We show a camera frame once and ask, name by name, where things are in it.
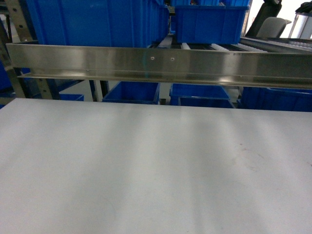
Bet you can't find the blue bin below shelf centre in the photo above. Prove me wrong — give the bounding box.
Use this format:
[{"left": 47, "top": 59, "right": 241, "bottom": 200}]
[{"left": 102, "top": 81, "right": 160, "bottom": 105}]

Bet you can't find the blue bin below shelf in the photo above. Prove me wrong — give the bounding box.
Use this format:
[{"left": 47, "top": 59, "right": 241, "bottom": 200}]
[
  {"left": 59, "top": 94, "right": 84, "bottom": 101},
  {"left": 169, "top": 83, "right": 234, "bottom": 109},
  {"left": 102, "top": 81, "right": 160, "bottom": 105}
]

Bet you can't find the blue bin below shelf right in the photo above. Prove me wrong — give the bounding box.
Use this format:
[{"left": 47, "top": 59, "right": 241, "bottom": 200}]
[{"left": 169, "top": 83, "right": 234, "bottom": 109}]

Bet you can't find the blue bin below shelf left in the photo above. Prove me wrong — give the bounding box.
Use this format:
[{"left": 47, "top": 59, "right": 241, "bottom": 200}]
[{"left": 59, "top": 94, "right": 84, "bottom": 101}]

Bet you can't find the blue bin on shelf centre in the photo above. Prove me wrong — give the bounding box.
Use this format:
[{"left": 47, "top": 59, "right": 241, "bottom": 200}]
[{"left": 175, "top": 5, "right": 249, "bottom": 44}]

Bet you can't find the stainless steel roller shelf rack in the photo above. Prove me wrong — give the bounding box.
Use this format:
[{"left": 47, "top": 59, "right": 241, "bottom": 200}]
[{"left": 0, "top": 0, "right": 312, "bottom": 99}]

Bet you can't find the large blue bin upper left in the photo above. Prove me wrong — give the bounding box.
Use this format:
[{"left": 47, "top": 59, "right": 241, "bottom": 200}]
[{"left": 26, "top": 0, "right": 169, "bottom": 48}]

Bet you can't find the grey office chair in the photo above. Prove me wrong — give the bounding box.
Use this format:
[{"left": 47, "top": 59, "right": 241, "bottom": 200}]
[{"left": 245, "top": 0, "right": 292, "bottom": 38}]

